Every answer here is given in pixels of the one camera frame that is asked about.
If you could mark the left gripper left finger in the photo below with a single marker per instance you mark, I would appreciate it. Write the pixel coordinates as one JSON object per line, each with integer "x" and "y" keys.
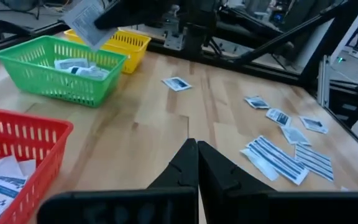
{"x": 182, "y": 171}

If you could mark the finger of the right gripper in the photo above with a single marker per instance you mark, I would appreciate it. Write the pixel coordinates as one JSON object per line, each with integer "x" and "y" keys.
{"x": 135, "y": 12}

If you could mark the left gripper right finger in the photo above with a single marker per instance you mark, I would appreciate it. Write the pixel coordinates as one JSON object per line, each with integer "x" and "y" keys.
{"x": 225, "y": 186}

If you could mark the white packet with black text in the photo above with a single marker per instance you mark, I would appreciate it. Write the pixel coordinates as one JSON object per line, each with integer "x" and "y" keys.
{"x": 85, "y": 21}

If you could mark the white packet with blue label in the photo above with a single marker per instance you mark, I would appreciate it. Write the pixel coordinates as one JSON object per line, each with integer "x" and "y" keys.
{"x": 176, "y": 84}
{"x": 314, "y": 124}
{"x": 278, "y": 117}
{"x": 256, "y": 102}

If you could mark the white packet with grey print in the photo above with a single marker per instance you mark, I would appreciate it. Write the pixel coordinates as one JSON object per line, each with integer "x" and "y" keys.
{"x": 68, "y": 63}

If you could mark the large plain white gauze packet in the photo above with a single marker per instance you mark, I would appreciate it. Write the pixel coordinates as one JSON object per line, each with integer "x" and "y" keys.
{"x": 344, "y": 188}

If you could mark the white packets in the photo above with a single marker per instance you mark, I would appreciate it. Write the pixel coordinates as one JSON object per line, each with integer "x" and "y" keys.
{"x": 8, "y": 166}

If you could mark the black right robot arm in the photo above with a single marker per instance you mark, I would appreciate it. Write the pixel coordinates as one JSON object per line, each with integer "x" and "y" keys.
{"x": 197, "y": 42}

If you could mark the yellow plastic basket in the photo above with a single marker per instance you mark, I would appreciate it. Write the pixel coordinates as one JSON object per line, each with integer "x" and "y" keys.
{"x": 132, "y": 46}

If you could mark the white bandage strip packet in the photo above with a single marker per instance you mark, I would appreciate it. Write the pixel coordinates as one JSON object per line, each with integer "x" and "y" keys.
{"x": 259, "y": 165}

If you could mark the wide blue striped bandage packet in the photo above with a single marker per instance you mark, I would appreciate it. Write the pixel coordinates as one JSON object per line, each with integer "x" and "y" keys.
{"x": 314, "y": 161}

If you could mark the green plastic basket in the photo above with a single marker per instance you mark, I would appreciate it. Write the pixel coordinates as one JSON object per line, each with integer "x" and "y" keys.
{"x": 26, "y": 71}

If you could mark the black curved chair back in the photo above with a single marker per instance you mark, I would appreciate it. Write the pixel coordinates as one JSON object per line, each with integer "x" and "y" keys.
{"x": 2, "y": 26}

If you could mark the black slotted equipment rack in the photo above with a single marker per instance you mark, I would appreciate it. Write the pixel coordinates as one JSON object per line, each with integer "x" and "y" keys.
{"x": 350, "y": 99}

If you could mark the red plastic basket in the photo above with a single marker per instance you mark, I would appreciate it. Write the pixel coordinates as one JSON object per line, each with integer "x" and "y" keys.
{"x": 26, "y": 133}

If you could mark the black frame side rail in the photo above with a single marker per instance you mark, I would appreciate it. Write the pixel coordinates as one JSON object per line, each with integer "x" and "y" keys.
{"x": 244, "y": 67}

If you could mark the black frame diagonal brace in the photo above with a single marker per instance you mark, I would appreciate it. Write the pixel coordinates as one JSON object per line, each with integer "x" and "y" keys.
{"x": 291, "y": 34}

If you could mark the black frame upright post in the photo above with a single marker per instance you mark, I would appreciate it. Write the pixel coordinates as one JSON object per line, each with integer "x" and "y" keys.
{"x": 331, "y": 46}

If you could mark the white ribbed frame post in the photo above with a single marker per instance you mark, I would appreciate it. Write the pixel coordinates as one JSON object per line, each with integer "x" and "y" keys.
{"x": 323, "y": 81}

